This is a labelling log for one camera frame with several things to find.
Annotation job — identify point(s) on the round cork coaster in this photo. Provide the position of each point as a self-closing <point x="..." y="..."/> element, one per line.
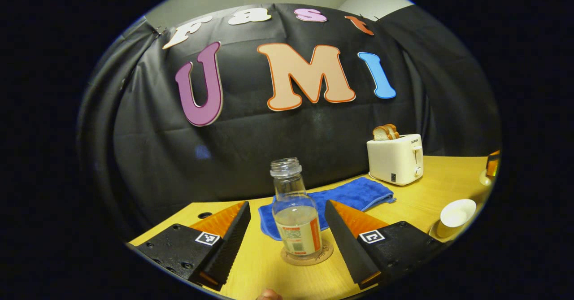
<point x="325" y="253"/>

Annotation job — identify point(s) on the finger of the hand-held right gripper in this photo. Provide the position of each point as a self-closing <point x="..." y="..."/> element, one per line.
<point x="494" y="165"/>

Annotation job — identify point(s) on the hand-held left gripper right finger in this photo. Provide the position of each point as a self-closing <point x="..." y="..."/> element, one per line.
<point x="347" y="246"/>

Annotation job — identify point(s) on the cream ceramic saucer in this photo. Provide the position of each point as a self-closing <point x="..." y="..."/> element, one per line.
<point x="434" y="233"/>

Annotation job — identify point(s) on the blue folded towel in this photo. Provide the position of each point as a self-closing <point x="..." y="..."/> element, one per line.
<point x="354" y="192"/>

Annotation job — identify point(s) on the cream toaster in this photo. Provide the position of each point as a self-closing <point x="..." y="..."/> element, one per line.
<point x="392" y="161"/>

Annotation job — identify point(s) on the black backdrop cloth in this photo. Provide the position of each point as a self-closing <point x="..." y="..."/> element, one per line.
<point x="157" y="156"/>

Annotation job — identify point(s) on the cream ceramic teacup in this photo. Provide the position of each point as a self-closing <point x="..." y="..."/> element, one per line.
<point x="455" y="215"/>

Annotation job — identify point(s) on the clear glass water bottle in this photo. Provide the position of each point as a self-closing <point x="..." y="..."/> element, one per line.
<point x="298" y="232"/>

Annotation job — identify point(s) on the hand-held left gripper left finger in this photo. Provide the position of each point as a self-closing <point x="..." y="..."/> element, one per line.
<point x="228" y="246"/>

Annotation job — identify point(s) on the toast bread slice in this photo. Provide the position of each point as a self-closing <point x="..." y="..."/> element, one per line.
<point x="381" y="134"/>
<point x="394" y="130"/>

